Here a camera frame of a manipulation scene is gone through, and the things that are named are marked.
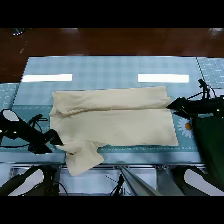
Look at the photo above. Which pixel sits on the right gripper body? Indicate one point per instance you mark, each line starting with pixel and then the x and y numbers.
pixel 191 106

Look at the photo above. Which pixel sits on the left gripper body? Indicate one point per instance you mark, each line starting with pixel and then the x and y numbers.
pixel 53 136

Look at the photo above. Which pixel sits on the pale yellow T-shirt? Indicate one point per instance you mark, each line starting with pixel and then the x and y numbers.
pixel 116 123

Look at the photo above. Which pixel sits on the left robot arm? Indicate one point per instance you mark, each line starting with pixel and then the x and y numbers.
pixel 20 130

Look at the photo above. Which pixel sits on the dark green garment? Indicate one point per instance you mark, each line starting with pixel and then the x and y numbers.
pixel 211 146

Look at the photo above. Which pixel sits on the silver frame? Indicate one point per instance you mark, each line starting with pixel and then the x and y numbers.
pixel 140 187

